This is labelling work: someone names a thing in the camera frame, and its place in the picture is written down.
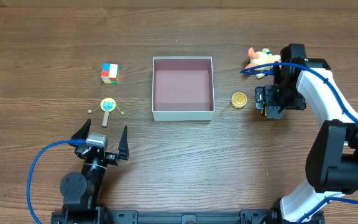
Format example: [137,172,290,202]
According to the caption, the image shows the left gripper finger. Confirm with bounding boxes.
[71,119,91,139]
[118,126,129,161]

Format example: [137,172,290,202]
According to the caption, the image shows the golden round wheel toy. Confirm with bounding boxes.
[231,92,247,109]

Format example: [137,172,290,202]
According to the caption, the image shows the wooden cat rattle drum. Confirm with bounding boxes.
[88,98,125,128]

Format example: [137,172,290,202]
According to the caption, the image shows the cream plush pig toy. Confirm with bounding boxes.
[246,47,281,79]

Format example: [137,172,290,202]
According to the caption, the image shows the colourful puzzle cube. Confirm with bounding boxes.
[101,63,121,85]

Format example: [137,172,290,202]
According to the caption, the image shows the yellow grey toy truck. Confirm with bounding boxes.
[257,100,267,116]

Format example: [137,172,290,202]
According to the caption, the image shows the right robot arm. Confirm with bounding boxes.
[242,44,358,223]

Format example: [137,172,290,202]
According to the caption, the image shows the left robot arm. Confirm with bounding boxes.
[51,119,129,224]

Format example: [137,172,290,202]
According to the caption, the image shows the white box with pink interior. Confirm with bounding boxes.
[152,56,215,121]

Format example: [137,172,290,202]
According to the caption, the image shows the left blue cable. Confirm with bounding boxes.
[26,139,87,224]

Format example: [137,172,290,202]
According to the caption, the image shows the blue cable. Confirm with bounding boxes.
[239,62,358,224]
[26,139,87,224]

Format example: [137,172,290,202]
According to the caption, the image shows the right blue cable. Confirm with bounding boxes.
[239,62,358,224]

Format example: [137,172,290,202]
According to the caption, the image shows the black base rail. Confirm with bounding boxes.
[50,210,326,224]

